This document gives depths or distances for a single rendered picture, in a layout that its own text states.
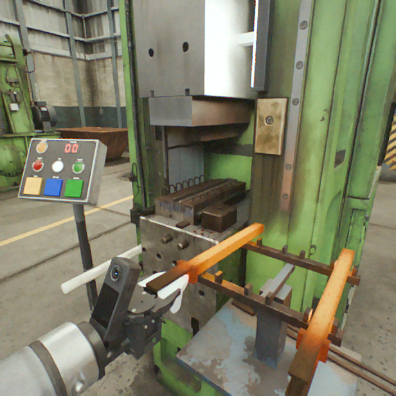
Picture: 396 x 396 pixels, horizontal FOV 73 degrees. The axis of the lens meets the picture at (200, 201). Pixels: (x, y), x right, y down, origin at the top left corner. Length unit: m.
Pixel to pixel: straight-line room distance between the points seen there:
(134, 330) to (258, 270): 0.72
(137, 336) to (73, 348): 0.10
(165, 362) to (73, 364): 1.13
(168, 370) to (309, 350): 1.10
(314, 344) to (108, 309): 0.31
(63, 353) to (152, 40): 0.91
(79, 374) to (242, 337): 0.54
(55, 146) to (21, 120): 4.46
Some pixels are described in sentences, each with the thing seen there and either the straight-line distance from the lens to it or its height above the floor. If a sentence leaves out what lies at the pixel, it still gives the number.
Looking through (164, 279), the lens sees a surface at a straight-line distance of 0.50.
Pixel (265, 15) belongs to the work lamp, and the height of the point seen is 1.58.
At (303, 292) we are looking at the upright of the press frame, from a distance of 1.08.
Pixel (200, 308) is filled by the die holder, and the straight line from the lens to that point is 1.08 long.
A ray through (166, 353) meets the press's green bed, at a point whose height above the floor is 0.19.
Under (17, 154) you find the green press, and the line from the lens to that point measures 5.70.
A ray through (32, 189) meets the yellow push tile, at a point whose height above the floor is 0.99.
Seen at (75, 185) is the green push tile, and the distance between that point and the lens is 1.24.
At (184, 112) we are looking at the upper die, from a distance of 0.93.
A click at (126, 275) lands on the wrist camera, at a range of 0.40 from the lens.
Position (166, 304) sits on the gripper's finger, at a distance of 0.46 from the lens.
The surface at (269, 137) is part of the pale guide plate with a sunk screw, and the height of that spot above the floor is 1.24.
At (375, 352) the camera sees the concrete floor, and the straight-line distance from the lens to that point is 2.03.
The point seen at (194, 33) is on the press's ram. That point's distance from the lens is 0.93.
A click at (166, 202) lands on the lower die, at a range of 1.06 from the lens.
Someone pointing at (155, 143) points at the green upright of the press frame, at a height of 1.18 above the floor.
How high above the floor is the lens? 1.32
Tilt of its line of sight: 19 degrees down
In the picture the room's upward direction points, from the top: straight up
